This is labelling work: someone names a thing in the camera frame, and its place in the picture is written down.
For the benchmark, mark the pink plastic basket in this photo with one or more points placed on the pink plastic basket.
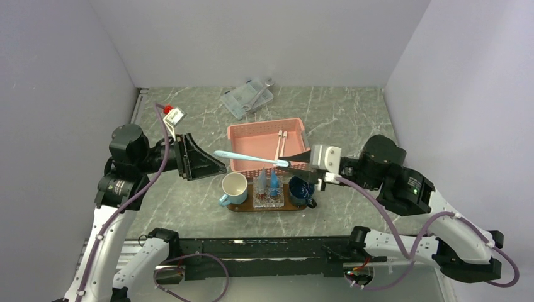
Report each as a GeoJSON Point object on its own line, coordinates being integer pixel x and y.
{"type": "Point", "coordinates": [259, 139]}

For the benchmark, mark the light blue mug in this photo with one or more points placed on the light blue mug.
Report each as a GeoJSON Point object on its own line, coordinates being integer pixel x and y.
{"type": "Point", "coordinates": [234, 186]}

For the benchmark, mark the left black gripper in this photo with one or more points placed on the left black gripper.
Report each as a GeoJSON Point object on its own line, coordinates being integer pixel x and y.
{"type": "Point", "coordinates": [193, 162]}

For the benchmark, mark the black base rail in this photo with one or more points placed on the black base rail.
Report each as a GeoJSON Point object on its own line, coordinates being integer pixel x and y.
{"type": "Point", "coordinates": [329, 256]}

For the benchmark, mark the white toothbrush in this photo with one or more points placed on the white toothbrush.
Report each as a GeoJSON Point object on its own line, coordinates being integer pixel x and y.
{"type": "Point", "coordinates": [280, 134]}

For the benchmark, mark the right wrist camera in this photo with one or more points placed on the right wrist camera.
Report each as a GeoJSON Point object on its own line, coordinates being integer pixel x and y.
{"type": "Point", "coordinates": [325, 160]}

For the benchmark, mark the clear acrylic toothbrush holder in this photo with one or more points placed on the clear acrylic toothbrush holder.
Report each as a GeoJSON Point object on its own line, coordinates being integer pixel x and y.
{"type": "Point", "coordinates": [268, 202]}

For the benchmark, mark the pink toothbrush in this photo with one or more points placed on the pink toothbrush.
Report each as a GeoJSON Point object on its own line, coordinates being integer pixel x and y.
{"type": "Point", "coordinates": [283, 142]}

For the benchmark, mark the blue toothpaste tube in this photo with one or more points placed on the blue toothpaste tube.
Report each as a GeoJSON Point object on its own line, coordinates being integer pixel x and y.
{"type": "Point", "coordinates": [274, 185]}

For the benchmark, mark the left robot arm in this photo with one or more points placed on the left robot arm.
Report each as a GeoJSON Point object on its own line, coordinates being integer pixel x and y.
{"type": "Point", "coordinates": [98, 279]}

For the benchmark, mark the silver wrench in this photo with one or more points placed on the silver wrench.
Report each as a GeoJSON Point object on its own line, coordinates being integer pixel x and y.
{"type": "Point", "coordinates": [267, 83]}

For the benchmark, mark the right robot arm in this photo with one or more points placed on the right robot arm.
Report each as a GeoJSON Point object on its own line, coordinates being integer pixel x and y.
{"type": "Point", "coordinates": [424, 227]}

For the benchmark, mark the oval wooden tray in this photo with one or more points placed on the oval wooden tray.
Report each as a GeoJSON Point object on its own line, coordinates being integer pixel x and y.
{"type": "Point", "coordinates": [247, 206]}

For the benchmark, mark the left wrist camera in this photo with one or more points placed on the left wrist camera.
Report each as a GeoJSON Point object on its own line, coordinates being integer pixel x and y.
{"type": "Point", "coordinates": [172, 117]}

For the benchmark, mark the clear plastic box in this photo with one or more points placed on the clear plastic box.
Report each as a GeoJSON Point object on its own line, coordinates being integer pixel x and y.
{"type": "Point", "coordinates": [235, 99]}

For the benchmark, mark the light blue toothbrush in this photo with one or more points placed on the light blue toothbrush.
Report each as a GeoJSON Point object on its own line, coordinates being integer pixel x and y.
{"type": "Point", "coordinates": [235, 156]}

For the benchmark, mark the aluminium side rail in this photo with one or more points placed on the aluminium side rail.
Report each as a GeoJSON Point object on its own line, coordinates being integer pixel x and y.
{"type": "Point", "coordinates": [125, 180]}

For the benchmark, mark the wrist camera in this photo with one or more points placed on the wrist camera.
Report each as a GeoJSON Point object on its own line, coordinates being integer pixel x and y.
{"type": "Point", "coordinates": [325, 160]}
{"type": "Point", "coordinates": [172, 117]}

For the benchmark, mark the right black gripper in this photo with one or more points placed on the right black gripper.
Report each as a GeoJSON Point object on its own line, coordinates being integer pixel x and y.
{"type": "Point", "coordinates": [307, 174]}

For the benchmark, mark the dark blue mug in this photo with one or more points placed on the dark blue mug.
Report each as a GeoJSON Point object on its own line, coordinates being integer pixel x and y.
{"type": "Point", "coordinates": [301, 193]}

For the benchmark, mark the white toothpaste tube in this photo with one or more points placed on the white toothpaste tube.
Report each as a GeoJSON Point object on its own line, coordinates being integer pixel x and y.
{"type": "Point", "coordinates": [261, 185]}

